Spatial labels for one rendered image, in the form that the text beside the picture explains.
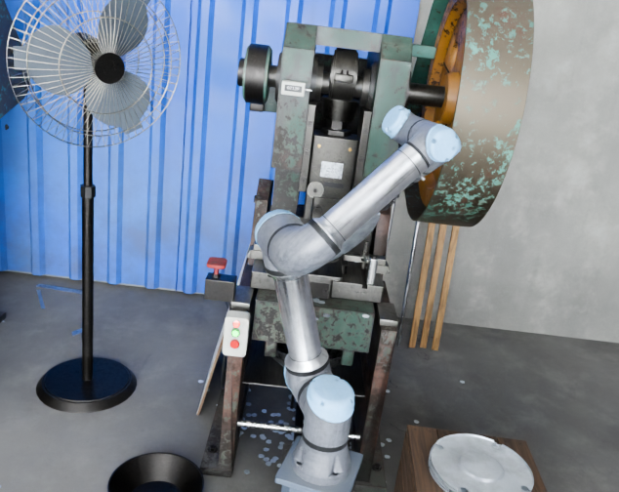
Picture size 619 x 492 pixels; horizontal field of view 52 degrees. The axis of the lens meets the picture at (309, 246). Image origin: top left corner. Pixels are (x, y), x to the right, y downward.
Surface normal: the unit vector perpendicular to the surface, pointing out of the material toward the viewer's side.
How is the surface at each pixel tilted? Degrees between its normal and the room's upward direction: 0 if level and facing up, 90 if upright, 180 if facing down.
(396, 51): 45
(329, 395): 7
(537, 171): 90
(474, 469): 0
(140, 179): 90
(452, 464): 0
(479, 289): 90
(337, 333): 90
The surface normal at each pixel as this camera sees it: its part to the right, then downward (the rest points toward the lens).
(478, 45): 0.04, -0.11
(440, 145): 0.33, 0.35
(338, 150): -0.02, 0.33
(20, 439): 0.12, -0.94
